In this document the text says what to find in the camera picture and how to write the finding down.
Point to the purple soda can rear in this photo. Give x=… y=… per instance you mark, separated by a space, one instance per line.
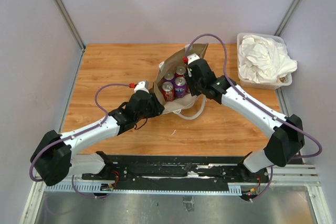
x=169 y=77

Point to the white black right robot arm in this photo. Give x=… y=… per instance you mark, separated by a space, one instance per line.
x=285 y=133

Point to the aluminium frame rail left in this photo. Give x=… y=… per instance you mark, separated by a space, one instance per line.
x=69 y=22

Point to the pink patterned canvas bag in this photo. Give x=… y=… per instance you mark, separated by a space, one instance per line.
x=170 y=64

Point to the red coke can front left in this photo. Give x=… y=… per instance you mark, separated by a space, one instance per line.
x=168 y=91

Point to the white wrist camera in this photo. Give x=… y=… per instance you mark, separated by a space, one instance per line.
x=191 y=58
x=140 y=86

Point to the red soda can rear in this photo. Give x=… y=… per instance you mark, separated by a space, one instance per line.
x=180 y=71

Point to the white crumpled cloth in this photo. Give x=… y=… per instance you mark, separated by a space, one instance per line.
x=267 y=58

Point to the purple fanta can front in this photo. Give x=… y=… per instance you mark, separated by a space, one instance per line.
x=179 y=87

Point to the white plastic basket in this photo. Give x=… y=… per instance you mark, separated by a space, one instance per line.
x=262 y=58

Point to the aluminium frame rail right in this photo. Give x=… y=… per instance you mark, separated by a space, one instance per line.
x=287 y=17

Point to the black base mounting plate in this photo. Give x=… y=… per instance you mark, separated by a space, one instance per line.
x=158 y=172

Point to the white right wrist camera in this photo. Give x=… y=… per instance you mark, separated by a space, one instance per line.
x=191 y=58

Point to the aluminium frame rail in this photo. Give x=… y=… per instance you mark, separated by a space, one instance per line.
x=69 y=22
x=287 y=17

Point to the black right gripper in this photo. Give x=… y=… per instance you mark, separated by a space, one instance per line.
x=193 y=92

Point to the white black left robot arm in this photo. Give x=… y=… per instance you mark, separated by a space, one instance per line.
x=53 y=159

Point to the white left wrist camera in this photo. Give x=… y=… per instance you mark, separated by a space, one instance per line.
x=140 y=86

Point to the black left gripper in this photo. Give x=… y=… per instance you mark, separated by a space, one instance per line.
x=157 y=108

